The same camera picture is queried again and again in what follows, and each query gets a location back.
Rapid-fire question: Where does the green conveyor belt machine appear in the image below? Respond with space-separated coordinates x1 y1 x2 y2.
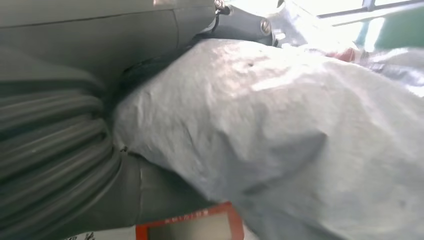
352 4 424 52

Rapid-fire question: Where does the grey mailer package red logo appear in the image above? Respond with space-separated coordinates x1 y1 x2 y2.
111 37 424 240

